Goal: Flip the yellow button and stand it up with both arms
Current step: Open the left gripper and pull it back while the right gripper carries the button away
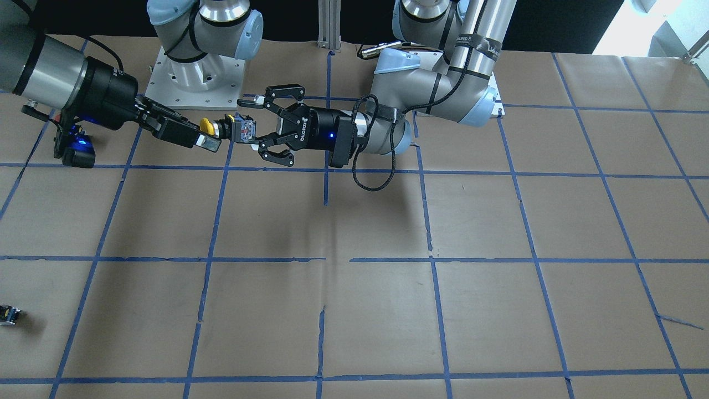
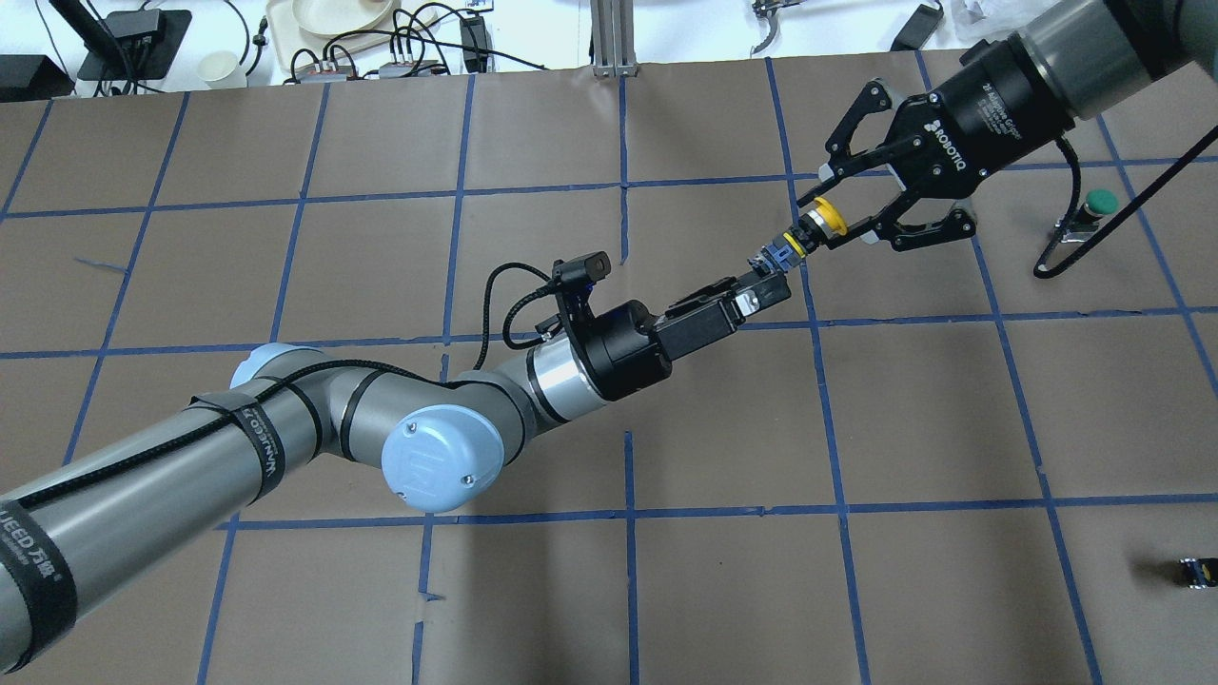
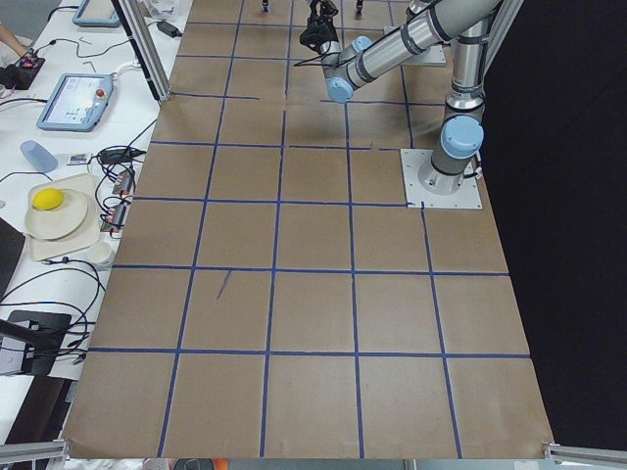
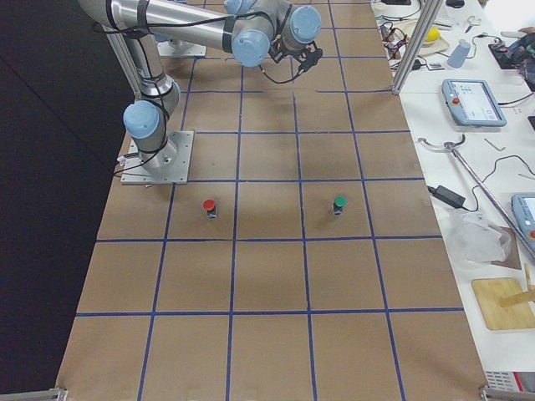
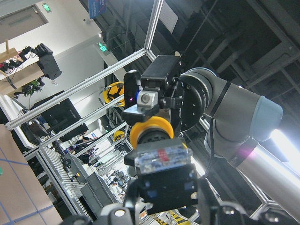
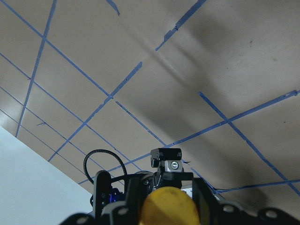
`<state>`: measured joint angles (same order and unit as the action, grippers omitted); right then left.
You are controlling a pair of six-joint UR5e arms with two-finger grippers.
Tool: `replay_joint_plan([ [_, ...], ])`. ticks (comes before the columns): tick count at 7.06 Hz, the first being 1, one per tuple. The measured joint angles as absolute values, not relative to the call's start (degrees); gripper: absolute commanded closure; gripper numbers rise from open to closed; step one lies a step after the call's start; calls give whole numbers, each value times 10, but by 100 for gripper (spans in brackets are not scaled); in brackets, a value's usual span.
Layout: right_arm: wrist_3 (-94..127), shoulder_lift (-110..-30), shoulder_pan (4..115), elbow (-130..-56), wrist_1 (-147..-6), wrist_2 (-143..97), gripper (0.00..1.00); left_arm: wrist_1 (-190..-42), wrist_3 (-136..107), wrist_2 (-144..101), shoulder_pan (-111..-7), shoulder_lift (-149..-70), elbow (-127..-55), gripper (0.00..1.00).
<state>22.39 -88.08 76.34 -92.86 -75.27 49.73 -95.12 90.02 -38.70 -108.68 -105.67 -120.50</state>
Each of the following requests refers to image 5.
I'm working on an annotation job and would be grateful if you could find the yellow hard hat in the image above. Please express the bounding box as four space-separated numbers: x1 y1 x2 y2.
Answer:
100 82 124 104

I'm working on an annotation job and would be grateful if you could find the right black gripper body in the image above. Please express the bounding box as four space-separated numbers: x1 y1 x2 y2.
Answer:
159 72 206 138

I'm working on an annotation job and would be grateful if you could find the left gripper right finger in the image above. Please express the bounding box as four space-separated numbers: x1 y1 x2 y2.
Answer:
197 180 298 225

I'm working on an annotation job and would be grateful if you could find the yellow push button switch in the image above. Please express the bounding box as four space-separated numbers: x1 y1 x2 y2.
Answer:
124 116 198 215

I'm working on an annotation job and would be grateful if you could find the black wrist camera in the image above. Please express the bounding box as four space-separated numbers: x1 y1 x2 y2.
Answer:
124 69 141 109

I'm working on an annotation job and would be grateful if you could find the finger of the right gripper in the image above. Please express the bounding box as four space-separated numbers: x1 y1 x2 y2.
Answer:
121 104 159 124
141 55 181 88

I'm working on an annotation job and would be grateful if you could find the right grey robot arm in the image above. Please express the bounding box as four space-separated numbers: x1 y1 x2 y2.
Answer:
122 55 300 207

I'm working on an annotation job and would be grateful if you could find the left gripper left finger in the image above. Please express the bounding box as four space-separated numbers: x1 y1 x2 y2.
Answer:
98 180 149 225

